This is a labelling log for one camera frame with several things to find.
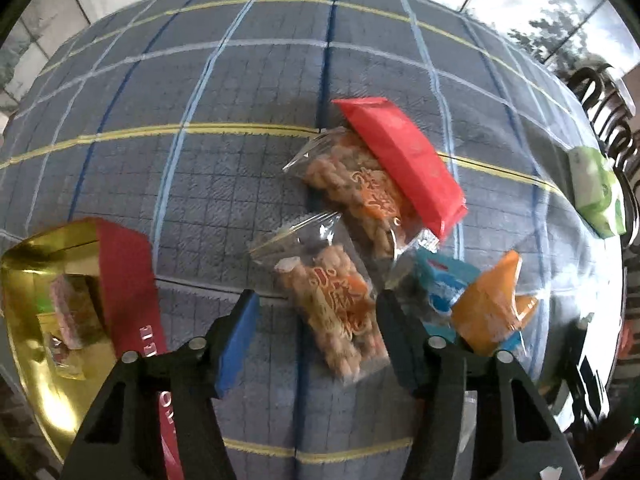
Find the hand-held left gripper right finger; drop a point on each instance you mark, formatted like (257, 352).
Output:
(400, 340)

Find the clear twisted dough snack bag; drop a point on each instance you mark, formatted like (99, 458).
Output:
(350, 185)
(335, 310)

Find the blue and white snack packet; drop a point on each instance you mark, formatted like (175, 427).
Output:
(440, 285)

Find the blue plaid tablecloth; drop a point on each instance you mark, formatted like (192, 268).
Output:
(200, 160)

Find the green tissue pack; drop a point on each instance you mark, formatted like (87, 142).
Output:
(595, 190)

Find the gold tin box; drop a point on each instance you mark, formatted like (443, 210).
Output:
(30, 270)

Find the long red snack packet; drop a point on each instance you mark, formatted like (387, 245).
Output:
(405, 160)

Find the pink snack packet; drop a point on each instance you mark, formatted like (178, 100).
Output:
(70, 310)

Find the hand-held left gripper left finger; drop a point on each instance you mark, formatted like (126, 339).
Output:
(240, 345)

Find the black chair back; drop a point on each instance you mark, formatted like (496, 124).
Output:
(600, 95)

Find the orange snack packet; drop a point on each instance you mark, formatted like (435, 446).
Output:
(485, 310)

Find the ink painting folding screen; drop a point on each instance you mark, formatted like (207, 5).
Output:
(500, 0)

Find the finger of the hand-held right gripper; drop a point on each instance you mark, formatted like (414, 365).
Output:
(592, 375)

